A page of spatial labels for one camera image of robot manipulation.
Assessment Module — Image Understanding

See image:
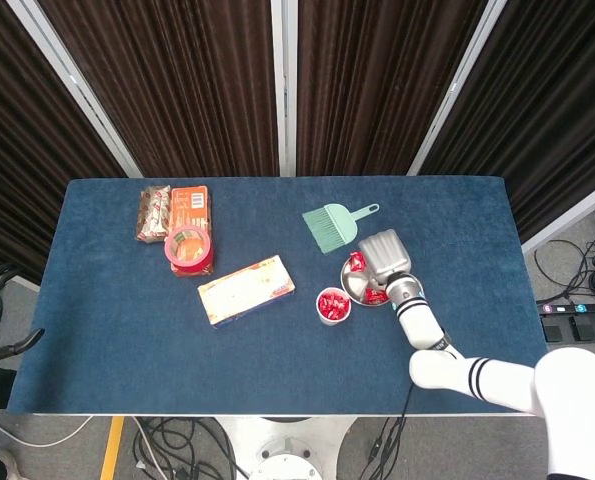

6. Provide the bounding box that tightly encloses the silver metal plate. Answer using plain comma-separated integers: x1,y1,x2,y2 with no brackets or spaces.
340,252,393,308

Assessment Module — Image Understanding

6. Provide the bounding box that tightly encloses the white divider frame post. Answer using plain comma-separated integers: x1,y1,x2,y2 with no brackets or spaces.
269,0,299,178
520,173,595,257
406,0,509,176
5,0,144,180

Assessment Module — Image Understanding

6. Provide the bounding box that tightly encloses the yellow floor tape strip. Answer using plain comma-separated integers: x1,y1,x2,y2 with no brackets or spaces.
99,417,127,480

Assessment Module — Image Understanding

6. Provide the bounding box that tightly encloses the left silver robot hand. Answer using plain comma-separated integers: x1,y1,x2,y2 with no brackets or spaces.
0,263,46,364

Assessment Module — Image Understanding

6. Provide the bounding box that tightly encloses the mint green hand brush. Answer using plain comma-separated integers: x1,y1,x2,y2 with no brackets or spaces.
301,202,381,256

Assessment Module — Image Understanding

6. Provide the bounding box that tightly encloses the white table frame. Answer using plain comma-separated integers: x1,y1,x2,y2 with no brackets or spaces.
9,410,536,419

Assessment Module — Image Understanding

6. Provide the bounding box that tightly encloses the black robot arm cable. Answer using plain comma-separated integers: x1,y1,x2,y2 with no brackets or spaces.
400,384,414,426

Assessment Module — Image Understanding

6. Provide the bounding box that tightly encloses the white floor cable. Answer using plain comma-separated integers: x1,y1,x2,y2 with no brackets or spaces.
0,415,96,450

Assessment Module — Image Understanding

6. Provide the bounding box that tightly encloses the brown fabric divider panel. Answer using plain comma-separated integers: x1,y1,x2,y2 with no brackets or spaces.
36,0,281,177
296,0,491,177
419,0,595,244
0,0,128,269

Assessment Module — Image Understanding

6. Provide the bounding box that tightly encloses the orange cardboard box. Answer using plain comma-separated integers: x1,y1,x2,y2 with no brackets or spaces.
168,185,214,278

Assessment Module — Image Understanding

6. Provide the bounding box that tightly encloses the black white sneaker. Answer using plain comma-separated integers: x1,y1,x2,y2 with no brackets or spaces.
0,449,21,480

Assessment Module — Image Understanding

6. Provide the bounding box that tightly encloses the black floor cable bundle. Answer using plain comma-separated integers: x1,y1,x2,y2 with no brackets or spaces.
131,417,251,480

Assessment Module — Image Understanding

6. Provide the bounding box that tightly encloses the beige red snack packet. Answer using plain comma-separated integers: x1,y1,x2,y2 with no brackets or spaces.
135,184,172,245

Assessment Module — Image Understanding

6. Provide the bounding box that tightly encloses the red tape roll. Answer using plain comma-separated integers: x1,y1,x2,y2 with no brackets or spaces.
163,225,215,269

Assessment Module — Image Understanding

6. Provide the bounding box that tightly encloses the blue table cloth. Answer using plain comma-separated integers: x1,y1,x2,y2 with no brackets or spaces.
6,175,551,416

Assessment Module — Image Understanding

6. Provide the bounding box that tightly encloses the black numbered pedal strip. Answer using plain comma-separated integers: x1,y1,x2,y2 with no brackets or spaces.
535,299,595,345

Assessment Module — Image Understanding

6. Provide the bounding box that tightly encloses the long yellow blue box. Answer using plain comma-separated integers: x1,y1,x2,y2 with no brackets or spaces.
196,254,297,330

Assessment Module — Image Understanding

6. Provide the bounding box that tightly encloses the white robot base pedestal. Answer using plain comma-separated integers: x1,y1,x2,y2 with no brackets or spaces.
215,415,359,480

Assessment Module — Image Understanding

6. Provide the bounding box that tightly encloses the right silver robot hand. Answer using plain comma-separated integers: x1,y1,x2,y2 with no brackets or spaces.
358,228,413,291

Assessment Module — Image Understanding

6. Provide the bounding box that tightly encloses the white paper cup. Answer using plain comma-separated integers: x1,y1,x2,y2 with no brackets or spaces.
315,286,353,328

